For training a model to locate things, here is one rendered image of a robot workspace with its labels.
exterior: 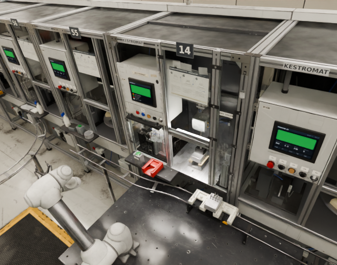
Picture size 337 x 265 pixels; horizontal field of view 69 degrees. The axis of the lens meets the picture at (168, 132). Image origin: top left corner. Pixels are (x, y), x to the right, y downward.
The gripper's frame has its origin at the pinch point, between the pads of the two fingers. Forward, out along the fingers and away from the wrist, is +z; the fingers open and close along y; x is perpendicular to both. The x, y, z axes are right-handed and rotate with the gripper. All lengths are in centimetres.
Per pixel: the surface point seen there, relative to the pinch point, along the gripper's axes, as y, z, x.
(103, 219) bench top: 27, -70, -21
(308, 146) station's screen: 121, -158, 86
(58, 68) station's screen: 48, 51, 64
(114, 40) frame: 77, -23, 108
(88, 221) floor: 20, -17, -95
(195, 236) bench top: 78, -130, -13
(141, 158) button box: 76, -53, 11
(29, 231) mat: -40, 12, -100
